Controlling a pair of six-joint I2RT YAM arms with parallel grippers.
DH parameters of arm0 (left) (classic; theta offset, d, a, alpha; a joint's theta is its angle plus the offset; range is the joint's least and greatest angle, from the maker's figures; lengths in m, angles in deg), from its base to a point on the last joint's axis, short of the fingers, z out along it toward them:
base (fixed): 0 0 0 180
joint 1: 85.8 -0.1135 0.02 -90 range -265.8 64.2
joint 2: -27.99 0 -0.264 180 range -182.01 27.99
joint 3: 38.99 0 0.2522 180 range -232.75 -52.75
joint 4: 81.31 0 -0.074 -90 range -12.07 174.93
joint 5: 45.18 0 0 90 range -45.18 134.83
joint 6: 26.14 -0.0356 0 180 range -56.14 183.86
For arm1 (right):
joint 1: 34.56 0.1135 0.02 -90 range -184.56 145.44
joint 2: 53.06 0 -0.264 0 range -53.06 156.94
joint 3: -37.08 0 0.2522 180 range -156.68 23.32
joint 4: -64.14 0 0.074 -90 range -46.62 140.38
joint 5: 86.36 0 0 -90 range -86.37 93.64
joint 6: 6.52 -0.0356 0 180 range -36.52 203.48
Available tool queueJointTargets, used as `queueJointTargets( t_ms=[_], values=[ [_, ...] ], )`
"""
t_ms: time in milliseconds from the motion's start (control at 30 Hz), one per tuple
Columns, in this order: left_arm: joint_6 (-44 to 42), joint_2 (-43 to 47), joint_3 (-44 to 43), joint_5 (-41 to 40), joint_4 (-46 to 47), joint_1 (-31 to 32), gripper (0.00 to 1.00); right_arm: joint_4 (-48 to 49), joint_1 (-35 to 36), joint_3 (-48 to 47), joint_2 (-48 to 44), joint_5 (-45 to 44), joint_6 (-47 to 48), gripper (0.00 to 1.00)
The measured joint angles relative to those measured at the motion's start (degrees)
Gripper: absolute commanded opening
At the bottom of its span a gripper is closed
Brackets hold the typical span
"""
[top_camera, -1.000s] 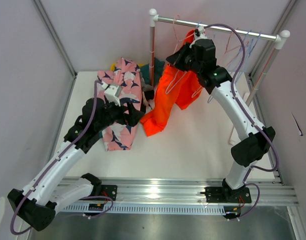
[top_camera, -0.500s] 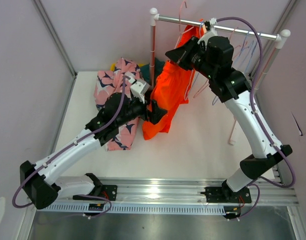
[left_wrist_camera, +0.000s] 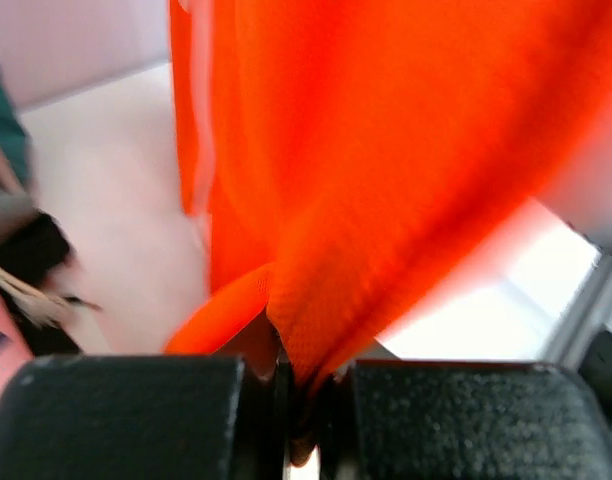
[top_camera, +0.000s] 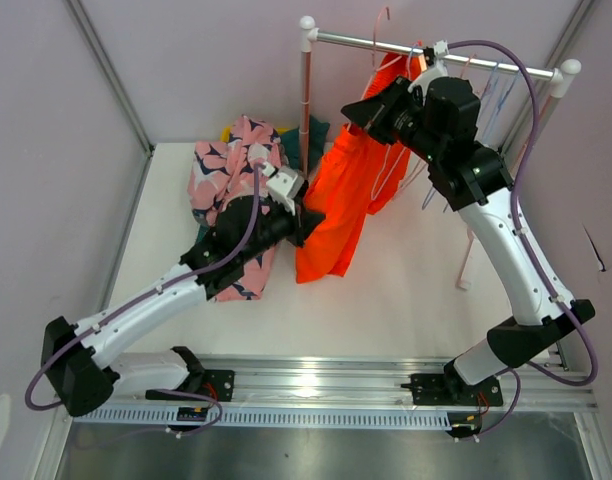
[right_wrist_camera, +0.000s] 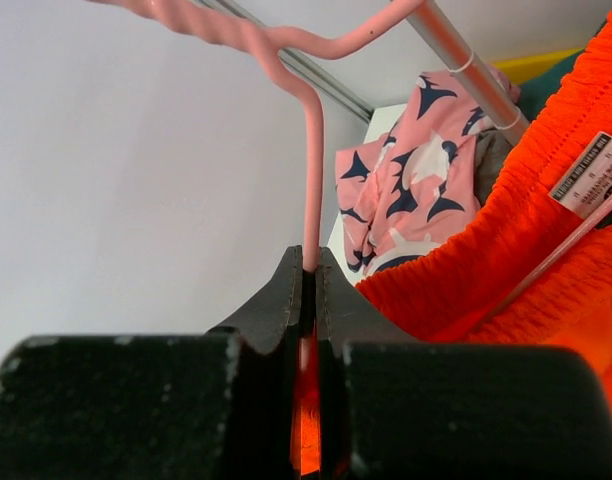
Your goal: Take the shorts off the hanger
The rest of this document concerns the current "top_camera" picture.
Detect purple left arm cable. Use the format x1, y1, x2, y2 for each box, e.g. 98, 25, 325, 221
24, 158, 265, 441

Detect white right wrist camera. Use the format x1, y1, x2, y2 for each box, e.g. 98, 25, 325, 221
407, 40, 449, 94

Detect teal shorts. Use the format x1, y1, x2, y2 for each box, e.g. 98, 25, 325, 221
193, 113, 332, 246

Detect orange shorts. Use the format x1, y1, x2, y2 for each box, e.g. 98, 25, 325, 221
294, 52, 427, 285

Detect pink patterned shorts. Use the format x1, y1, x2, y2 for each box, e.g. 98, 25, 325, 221
187, 115, 282, 302

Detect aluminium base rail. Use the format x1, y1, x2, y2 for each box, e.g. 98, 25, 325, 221
199, 354, 598, 412

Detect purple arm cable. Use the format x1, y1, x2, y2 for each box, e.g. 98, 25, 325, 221
24, 158, 265, 441
445, 39, 597, 441

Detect silver clothes rack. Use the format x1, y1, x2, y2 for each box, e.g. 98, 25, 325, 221
290, 14, 582, 291

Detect grey slotted cable duct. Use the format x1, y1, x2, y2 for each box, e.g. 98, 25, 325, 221
75, 404, 480, 431

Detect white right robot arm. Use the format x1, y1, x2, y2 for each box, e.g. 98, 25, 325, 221
341, 76, 595, 404

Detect yellow plastic tray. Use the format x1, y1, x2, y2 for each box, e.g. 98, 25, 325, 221
220, 127, 234, 143

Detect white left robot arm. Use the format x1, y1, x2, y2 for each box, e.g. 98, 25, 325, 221
39, 196, 325, 417

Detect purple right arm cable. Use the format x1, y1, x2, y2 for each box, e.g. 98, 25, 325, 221
445, 39, 597, 441

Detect pink hanger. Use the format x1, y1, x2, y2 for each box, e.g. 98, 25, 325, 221
399, 53, 478, 189
363, 5, 391, 201

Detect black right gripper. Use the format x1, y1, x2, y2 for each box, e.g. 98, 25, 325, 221
344, 74, 445, 164

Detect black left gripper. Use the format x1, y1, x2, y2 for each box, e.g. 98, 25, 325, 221
238, 197, 325, 266

